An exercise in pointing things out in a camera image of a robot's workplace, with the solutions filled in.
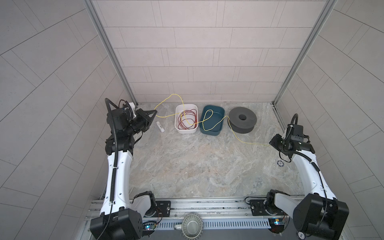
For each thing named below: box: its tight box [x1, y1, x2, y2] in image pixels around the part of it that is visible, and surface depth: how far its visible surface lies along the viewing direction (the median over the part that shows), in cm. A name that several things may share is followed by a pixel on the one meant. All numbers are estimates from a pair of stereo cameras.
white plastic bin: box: [174, 104, 199, 134], surface depth 107 cm
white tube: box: [156, 121, 165, 133], surface depth 101 cm
